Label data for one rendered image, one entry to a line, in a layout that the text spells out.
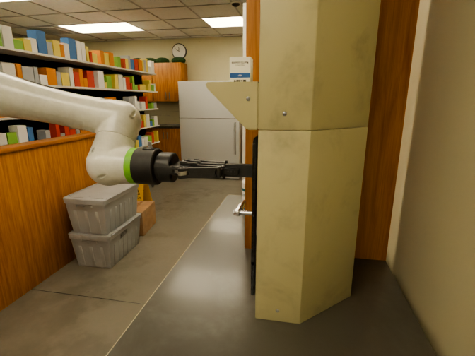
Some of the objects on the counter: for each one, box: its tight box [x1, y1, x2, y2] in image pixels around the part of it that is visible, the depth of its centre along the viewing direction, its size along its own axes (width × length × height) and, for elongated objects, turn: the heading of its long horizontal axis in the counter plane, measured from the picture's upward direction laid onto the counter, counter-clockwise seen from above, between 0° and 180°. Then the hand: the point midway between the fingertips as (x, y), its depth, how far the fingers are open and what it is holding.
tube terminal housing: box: [255, 0, 381, 324], centre depth 81 cm, size 25×32×77 cm
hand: (239, 170), depth 74 cm, fingers closed
